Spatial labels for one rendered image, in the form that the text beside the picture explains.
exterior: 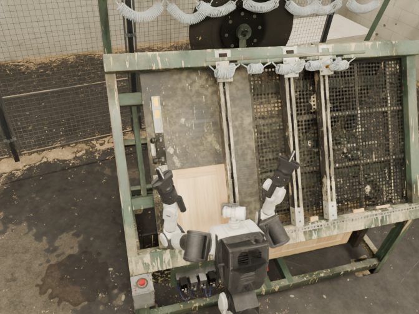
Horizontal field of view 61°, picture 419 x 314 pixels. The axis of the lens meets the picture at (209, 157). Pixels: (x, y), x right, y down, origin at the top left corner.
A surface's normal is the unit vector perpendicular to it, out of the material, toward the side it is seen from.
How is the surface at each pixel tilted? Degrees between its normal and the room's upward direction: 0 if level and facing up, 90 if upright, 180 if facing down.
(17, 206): 0
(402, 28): 90
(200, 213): 54
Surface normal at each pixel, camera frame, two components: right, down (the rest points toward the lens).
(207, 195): 0.26, 0.07
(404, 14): -0.89, 0.24
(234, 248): -0.04, -0.95
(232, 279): 0.27, 0.52
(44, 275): 0.07, -0.77
